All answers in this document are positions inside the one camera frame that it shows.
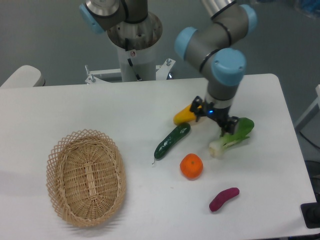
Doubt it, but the woven wicker basket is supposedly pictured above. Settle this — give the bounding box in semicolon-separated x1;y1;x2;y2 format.
46;129;127;228

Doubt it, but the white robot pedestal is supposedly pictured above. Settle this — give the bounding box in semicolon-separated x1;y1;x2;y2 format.
85;12;176;84

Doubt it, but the black cable right side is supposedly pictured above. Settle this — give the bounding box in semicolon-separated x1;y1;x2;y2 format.
298;129;320;148

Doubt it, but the green cucumber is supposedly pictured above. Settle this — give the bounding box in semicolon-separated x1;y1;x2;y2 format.
152;122;191;165

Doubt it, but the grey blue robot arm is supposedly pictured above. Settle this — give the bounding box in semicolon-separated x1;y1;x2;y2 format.
79;0;257;134

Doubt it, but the orange tangerine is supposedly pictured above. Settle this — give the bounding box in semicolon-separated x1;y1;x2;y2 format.
179;153;204;180

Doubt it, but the black device at table edge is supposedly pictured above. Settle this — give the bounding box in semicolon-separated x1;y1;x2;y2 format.
300;202;320;229

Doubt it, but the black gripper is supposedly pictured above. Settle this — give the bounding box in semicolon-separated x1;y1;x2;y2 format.
189;96;240;137

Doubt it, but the green bok choy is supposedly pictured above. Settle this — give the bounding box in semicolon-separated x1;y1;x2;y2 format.
208;117;255;158

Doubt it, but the white chair armrest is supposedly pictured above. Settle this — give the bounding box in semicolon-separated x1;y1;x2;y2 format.
0;65;46;89

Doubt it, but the black cable on pedestal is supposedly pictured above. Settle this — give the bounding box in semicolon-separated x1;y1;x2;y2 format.
123;37;143;82

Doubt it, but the purple sweet potato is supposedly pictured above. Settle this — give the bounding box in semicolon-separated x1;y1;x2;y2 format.
209;187;240;212

